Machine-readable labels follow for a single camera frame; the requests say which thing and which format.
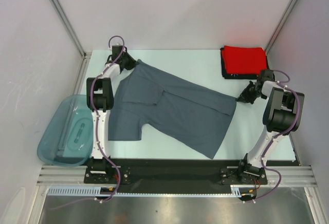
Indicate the right aluminium frame post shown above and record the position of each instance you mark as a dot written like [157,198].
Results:
[282,21]

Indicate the aluminium frame post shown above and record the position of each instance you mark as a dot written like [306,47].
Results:
[282,21]
[68,26]

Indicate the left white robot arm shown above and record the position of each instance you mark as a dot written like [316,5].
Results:
[100,100]

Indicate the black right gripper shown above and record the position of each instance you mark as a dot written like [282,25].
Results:
[244,96]

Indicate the grey t shirt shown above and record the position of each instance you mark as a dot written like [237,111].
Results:
[192,114]

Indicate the aluminium front rail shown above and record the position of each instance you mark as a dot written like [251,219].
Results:
[292,176]

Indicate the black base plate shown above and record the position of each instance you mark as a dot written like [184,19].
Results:
[181,175]

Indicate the teal transparent plastic bin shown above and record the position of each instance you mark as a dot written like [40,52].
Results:
[68,138]

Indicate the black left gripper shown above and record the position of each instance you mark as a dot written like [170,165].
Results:
[132,63]

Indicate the white slotted cable duct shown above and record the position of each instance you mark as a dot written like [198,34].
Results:
[106,191]

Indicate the left aluminium frame post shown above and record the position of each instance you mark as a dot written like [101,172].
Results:
[68,26]

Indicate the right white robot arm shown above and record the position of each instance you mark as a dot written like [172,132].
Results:
[282,115]

